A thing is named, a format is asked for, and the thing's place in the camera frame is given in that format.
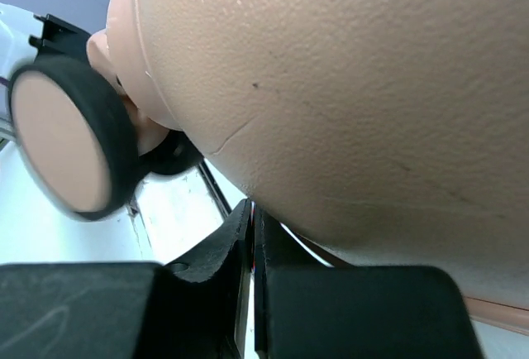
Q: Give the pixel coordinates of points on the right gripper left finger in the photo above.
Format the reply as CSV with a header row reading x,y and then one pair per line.
x,y
193,307

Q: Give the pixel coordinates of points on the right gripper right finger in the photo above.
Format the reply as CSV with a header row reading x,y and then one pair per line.
x,y
304,309

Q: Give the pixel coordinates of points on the pink hard-shell suitcase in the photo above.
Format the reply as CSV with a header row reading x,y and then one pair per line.
x,y
385,131

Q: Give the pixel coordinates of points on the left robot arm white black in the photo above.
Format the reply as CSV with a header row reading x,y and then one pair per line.
x,y
26,36

